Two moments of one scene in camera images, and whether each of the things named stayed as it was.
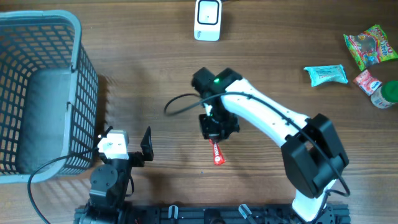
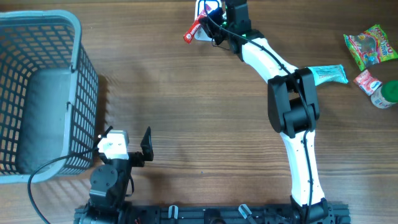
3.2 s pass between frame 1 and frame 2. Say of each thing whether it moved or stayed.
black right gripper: moved
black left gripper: stayed
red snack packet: stayed
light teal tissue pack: stayed
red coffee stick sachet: moved
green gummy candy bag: stayed
